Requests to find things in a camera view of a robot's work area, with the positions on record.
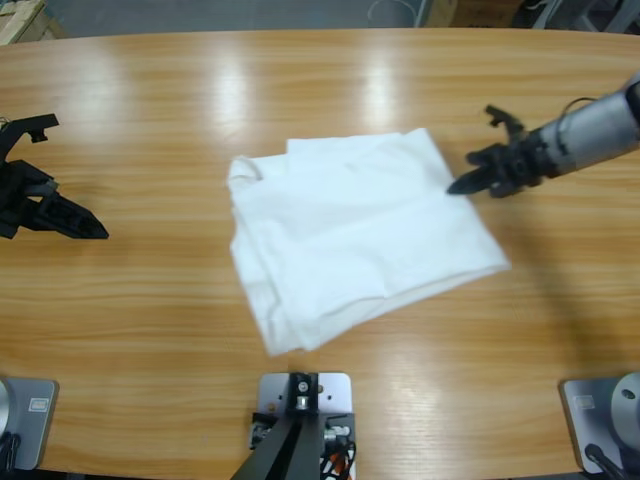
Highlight red cable bundle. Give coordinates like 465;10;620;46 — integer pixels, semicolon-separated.
319;442;359;480

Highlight stacked cardboard boxes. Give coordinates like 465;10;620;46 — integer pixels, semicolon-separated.
0;0;66;47

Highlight grey metal frame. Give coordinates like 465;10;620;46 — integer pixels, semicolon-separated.
519;0;640;35

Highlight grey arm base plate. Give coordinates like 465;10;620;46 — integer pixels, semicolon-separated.
558;370;640;475
0;377;60;472

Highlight brown cardboard box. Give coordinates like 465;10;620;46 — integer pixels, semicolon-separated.
429;0;516;29

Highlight white mounting block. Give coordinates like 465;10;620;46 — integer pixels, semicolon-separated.
256;370;357;480

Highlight black base cable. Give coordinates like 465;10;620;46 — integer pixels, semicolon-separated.
0;432;24;472
583;442;625;480

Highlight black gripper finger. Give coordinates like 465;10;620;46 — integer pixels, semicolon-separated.
447;177;497;198
445;166;495;193
41;193;110;234
25;204;110;241

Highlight white t-shirt with small print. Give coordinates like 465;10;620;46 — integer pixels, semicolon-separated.
223;127;512;357

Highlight white cable loop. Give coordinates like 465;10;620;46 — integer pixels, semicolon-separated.
369;0;419;24

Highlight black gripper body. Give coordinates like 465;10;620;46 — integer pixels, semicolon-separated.
464;130;557;199
0;159;62;239

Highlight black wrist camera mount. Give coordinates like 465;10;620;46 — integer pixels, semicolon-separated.
484;103;527;144
0;113;61;164

